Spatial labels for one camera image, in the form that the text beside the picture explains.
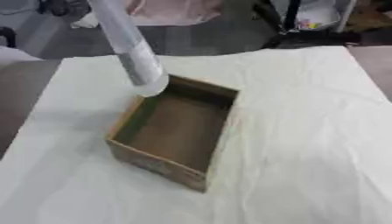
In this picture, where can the tan cardboard box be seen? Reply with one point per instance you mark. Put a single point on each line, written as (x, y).
(178, 131)

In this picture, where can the white bag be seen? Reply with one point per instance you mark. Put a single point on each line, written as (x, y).
(319, 14)

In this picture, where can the pink cloth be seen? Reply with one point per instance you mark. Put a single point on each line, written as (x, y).
(173, 11)

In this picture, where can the tall white bottle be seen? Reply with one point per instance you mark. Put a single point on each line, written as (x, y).
(139, 62)

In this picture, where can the black tripod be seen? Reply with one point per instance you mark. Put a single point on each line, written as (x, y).
(291, 17)

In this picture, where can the black bag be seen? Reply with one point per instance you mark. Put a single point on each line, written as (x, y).
(64, 6)

